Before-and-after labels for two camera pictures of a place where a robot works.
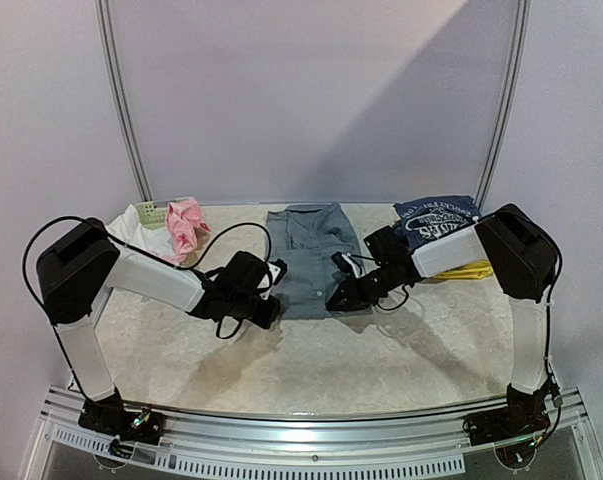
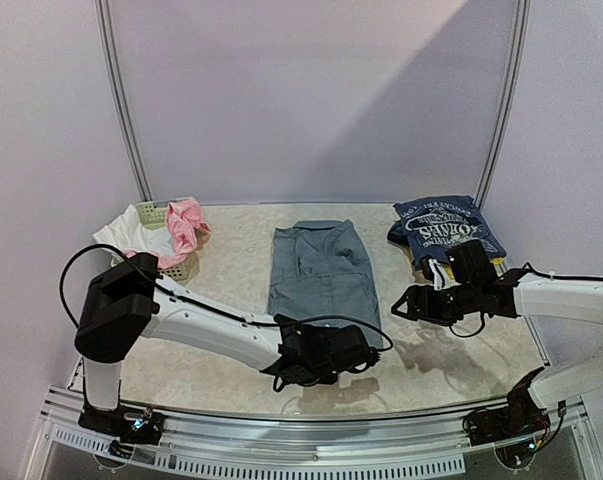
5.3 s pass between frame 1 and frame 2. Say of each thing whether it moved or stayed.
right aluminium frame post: stayed
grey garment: moved
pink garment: stayed
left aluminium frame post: stayed
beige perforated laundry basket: stayed
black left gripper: moved
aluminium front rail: stayed
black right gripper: moved
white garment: stayed
